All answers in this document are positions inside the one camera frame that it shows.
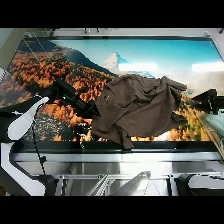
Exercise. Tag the brown T-shirt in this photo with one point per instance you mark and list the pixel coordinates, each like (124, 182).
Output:
(140, 106)

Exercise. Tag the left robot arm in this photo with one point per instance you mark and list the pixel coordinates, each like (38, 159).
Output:
(25, 118)

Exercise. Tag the silver frame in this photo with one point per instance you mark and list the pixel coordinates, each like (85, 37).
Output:
(100, 157)

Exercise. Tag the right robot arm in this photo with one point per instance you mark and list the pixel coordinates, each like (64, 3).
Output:
(210, 100)

